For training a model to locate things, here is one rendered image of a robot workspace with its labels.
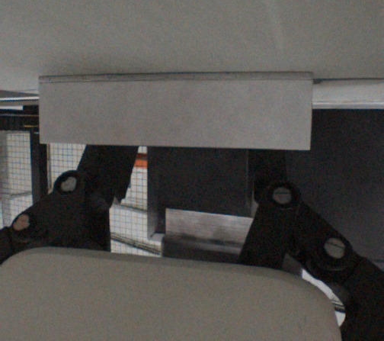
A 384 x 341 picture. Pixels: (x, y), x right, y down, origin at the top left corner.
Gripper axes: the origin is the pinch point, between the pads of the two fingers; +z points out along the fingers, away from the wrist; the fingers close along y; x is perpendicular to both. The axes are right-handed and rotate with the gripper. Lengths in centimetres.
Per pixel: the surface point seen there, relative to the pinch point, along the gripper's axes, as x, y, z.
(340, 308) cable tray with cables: -477, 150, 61
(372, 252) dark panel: -59, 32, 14
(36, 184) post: -88, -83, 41
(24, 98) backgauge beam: -26, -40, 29
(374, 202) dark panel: -52, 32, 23
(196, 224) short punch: -10.6, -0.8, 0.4
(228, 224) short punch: -10.1, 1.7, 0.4
